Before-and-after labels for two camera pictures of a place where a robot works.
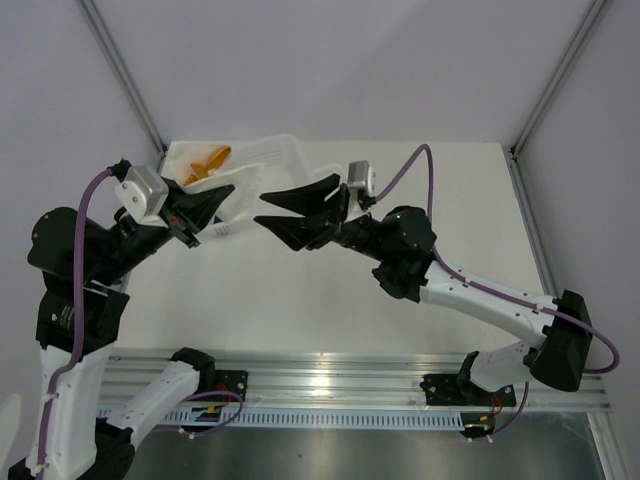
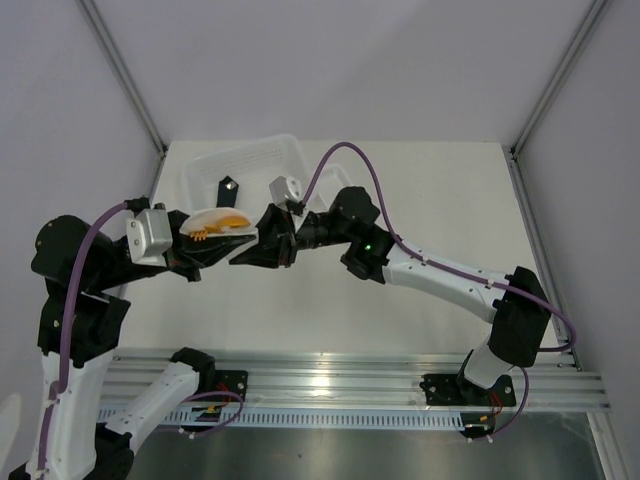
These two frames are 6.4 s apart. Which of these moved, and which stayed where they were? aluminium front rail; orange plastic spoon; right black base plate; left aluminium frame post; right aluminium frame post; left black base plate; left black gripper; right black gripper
Moved: orange plastic spoon; left black gripper; right black gripper
Stayed: left aluminium frame post; right black base plate; right aluminium frame post; left black base plate; aluminium front rail
